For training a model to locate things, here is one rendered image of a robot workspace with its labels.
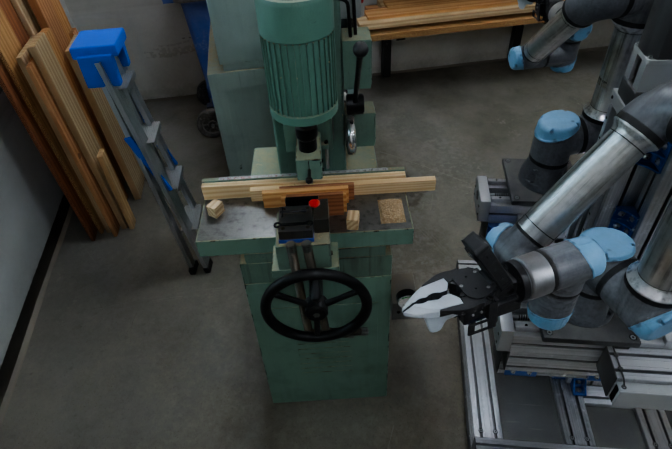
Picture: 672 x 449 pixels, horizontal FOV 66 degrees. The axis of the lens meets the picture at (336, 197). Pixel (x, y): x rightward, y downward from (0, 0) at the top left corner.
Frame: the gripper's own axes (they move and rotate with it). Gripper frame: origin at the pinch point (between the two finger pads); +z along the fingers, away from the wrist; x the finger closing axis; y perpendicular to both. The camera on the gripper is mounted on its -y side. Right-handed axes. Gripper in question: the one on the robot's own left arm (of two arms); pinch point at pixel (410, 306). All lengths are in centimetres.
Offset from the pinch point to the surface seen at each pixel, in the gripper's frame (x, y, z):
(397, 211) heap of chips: 56, 25, -23
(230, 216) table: 74, 24, 21
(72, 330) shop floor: 142, 105, 97
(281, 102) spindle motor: 64, -11, 3
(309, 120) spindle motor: 61, -6, -3
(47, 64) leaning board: 191, 3, 74
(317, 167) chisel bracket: 66, 10, -5
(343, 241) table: 56, 30, -7
